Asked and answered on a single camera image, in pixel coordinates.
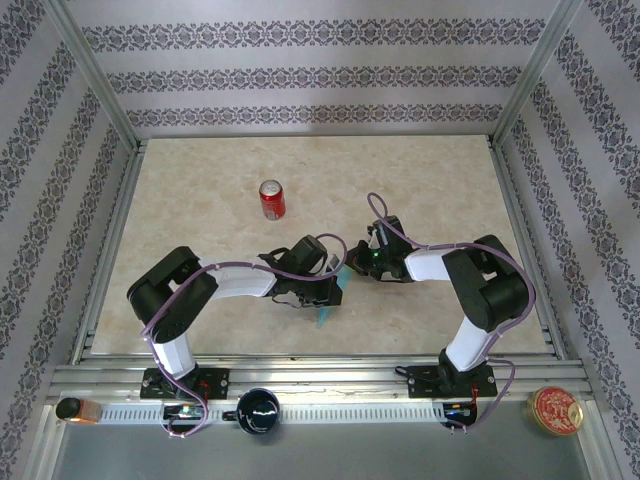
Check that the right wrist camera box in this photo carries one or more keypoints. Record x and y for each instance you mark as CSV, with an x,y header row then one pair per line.
x,y
373,239

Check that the aluminium side rail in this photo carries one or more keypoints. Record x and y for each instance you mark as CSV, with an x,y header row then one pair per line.
x,y
116,225
520,225

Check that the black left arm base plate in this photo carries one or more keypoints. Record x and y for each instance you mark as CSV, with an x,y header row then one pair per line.
x,y
215,382

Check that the grey metal shelf plate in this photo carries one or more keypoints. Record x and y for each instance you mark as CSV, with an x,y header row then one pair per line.
x,y
350,455

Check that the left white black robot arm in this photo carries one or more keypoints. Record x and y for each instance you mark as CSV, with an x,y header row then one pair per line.
x,y
240,280

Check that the aluminium frame post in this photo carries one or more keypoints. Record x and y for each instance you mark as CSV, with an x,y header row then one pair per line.
x,y
92,72
536,70

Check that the small controller circuit board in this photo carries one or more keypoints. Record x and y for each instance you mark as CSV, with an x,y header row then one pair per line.
x,y
460,410
182,412

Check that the red cola can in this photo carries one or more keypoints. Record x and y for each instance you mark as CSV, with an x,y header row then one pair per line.
x,y
272,200

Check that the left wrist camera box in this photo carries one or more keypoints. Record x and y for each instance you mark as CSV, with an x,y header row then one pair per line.
x,y
334,262

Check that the teal paper sheet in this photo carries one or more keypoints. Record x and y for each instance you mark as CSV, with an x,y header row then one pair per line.
x,y
324,317

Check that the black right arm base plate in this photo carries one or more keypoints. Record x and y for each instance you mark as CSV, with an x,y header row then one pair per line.
x,y
422,382

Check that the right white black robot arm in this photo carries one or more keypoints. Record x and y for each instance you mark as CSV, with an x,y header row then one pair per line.
x,y
430,265

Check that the dark blue cup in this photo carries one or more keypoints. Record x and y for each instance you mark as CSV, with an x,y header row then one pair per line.
x,y
257,412

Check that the round red gold tin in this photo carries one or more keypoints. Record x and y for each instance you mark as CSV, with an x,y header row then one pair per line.
x,y
554,411

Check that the wide aluminium base rail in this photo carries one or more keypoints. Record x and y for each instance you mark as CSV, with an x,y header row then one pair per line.
x,y
325,380

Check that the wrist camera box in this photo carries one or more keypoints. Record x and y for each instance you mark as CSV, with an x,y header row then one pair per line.
x,y
373,239
334,262

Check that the orange bottle with black cap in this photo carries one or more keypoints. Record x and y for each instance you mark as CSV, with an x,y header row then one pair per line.
x,y
75,410

